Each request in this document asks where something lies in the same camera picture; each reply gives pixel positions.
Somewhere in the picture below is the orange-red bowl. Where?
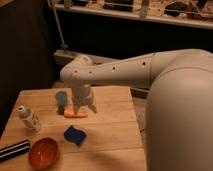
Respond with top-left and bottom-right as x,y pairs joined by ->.
28,138 -> 60,170

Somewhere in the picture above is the white patterned bottle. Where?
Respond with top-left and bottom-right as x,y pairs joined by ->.
17,105 -> 41,132

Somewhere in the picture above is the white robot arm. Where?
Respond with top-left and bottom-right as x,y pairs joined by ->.
60,49 -> 213,171

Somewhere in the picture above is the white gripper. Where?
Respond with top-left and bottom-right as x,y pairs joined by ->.
72,85 -> 97,115

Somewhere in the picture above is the orange toy pepper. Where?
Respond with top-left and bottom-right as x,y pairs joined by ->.
64,110 -> 88,118

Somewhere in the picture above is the metal stand pole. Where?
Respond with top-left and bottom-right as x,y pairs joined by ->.
50,0 -> 69,54

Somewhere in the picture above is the blue-grey cup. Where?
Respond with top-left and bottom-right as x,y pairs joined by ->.
55,91 -> 68,115

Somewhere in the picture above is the metal shelf rail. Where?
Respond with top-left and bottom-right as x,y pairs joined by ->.
55,4 -> 213,30

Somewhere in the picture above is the black white striped cloth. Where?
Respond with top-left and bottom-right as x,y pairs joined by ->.
0,140 -> 30,163

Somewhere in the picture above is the blue wavy sponge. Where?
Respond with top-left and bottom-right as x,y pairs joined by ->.
64,125 -> 87,146

